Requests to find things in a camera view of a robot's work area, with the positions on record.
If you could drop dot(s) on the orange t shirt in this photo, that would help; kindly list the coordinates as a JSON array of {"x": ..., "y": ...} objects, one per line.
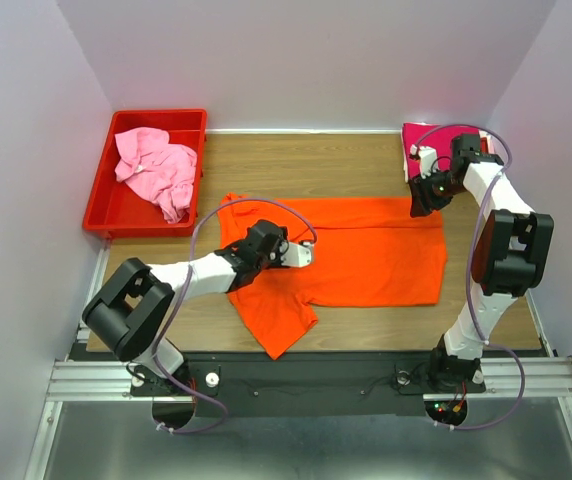
[{"x": 368, "y": 252}]

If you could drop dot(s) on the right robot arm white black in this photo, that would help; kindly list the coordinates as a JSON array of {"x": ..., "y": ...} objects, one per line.
[{"x": 507, "y": 256}]

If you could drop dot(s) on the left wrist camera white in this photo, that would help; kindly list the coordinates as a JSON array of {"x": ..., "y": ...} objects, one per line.
[{"x": 297, "y": 255}]

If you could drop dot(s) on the red plastic bin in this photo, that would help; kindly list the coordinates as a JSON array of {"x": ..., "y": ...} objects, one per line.
[{"x": 114, "y": 210}]

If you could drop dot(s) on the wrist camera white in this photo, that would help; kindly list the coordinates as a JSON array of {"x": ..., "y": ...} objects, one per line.
[
  {"x": 297, "y": 255},
  {"x": 422, "y": 161}
]

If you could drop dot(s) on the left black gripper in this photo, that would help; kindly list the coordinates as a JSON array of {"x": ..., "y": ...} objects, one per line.
[{"x": 276, "y": 261}]

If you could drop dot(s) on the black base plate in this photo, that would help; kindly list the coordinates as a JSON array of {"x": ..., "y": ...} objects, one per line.
[{"x": 308, "y": 384}]

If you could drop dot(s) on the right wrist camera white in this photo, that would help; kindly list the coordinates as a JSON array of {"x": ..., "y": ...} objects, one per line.
[{"x": 422, "y": 161}]

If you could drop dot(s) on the aluminium rail frame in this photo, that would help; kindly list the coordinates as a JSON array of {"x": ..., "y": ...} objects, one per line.
[{"x": 93, "y": 426}]

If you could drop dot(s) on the pink t shirt in bin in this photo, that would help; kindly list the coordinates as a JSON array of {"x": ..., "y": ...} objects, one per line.
[{"x": 156, "y": 170}]

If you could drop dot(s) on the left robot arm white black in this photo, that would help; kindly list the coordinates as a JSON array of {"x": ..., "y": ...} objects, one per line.
[{"x": 128, "y": 310}]

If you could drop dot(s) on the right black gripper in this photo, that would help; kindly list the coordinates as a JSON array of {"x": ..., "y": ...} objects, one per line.
[{"x": 422, "y": 202}]

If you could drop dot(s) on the folded light pink shirt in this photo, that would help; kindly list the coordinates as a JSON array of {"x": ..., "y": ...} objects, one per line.
[{"x": 487, "y": 142}]

